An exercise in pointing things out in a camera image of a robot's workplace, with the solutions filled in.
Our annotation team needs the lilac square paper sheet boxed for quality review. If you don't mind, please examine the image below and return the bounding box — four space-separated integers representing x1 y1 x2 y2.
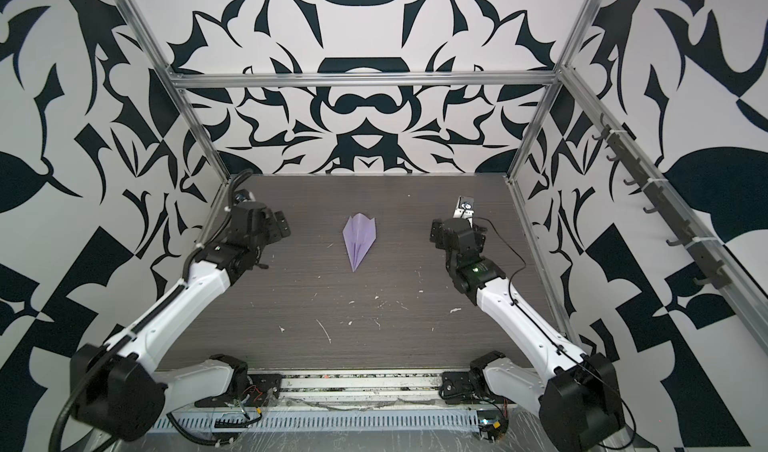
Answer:
342 213 377 272

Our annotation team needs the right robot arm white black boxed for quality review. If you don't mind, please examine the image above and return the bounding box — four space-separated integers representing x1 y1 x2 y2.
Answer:
430 218 634 451

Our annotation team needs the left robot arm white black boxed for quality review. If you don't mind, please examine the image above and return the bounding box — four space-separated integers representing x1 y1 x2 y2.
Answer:
48 201 291 451

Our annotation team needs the small green circuit board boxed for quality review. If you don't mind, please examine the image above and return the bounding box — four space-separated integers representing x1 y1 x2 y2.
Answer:
477 409 508 443

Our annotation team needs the aluminium horizontal back bar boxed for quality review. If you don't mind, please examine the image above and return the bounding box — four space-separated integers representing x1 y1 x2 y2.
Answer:
174 71 552 90

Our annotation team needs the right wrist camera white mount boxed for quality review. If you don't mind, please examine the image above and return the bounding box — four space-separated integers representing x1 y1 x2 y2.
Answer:
453 196 474 221

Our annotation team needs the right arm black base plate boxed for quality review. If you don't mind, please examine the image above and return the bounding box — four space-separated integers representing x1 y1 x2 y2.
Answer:
438 369 512 405

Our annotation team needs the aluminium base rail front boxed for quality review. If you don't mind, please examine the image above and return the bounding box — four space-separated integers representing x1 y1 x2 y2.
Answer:
149 366 616 416

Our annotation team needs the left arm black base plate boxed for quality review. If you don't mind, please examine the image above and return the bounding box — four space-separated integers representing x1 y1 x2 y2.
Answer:
194 372 283 408

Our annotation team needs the aluminium frame corner post left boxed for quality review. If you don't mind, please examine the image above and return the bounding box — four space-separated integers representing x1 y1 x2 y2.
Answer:
113 0 229 184

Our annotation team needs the aluminium frame corner post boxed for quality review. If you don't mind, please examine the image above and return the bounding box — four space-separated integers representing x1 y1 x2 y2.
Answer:
506 0 602 184
113 0 229 184

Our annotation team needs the white slotted cable duct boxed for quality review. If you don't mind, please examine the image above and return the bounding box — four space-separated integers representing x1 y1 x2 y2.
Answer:
176 409 480 434

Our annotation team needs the black cable left base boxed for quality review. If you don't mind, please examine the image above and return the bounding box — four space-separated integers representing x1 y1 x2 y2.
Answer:
164 409 265 447

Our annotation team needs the aluminium frame corner post right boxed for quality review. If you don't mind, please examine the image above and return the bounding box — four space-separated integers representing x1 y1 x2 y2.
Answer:
506 0 602 184

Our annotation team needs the hook rail on right wall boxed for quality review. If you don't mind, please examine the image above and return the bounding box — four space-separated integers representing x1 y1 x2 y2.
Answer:
593 113 733 290

